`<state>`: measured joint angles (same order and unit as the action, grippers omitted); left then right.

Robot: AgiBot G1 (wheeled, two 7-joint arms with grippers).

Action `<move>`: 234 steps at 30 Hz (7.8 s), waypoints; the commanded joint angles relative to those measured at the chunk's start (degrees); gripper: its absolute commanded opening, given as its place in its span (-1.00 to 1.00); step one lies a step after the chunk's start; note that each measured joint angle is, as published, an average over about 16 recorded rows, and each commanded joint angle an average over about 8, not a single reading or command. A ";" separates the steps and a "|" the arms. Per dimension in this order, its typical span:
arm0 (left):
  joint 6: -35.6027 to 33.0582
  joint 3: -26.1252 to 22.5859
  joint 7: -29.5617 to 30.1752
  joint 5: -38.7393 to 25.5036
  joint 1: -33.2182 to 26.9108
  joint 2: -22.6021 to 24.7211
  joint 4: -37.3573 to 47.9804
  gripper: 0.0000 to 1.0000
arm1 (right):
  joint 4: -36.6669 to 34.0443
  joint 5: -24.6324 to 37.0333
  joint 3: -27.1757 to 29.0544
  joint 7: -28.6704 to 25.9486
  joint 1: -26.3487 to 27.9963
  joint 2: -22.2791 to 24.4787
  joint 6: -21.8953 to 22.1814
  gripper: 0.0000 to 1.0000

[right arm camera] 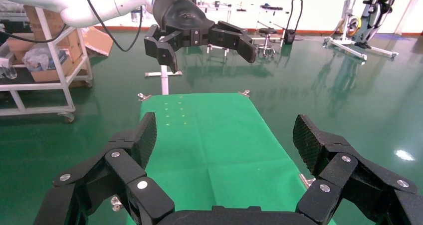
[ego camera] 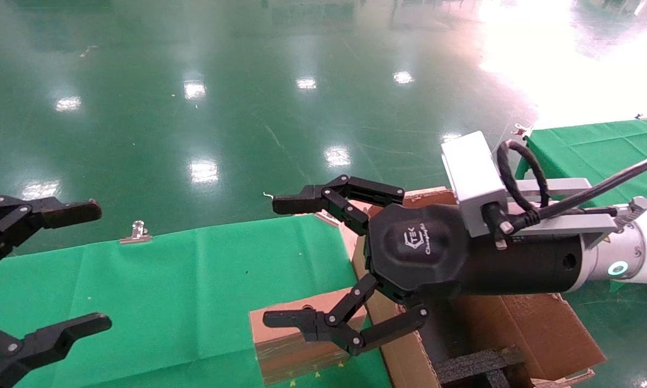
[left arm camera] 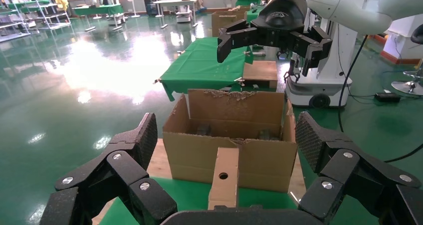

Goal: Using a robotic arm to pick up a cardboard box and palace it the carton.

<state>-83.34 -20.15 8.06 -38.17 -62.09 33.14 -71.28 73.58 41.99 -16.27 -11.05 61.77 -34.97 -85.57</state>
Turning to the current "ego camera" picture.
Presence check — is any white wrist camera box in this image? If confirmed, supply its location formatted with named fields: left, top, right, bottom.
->
left=441, top=131, right=510, bottom=238

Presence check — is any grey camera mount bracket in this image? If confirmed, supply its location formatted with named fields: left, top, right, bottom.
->
left=499, top=178, right=647, bottom=250

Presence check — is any open cardboard box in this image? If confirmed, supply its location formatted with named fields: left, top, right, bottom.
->
left=297, top=186, right=596, bottom=388

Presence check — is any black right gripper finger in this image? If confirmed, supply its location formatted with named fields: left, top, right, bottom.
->
left=263, top=273, right=429, bottom=356
left=272, top=175, right=406, bottom=235

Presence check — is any black camera cable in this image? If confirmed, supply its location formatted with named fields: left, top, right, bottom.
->
left=483, top=139, right=647, bottom=239

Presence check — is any large open cardboard carton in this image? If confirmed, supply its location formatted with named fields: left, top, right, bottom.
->
left=350, top=186, right=607, bottom=388

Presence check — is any dark foam insert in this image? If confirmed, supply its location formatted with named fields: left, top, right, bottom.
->
left=434, top=345, right=534, bottom=388

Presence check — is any cardboard box with hole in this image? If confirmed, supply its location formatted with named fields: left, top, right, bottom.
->
left=249, top=288, right=368, bottom=385

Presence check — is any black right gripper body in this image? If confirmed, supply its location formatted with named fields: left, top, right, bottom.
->
left=368, top=204, right=584, bottom=303

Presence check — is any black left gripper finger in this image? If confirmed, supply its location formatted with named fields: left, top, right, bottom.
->
left=0, top=313, right=112, bottom=388
left=0, top=195, right=102, bottom=270

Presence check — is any green tablecloth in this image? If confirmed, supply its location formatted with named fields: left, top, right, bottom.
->
left=515, top=116, right=647, bottom=294
left=0, top=214, right=394, bottom=388

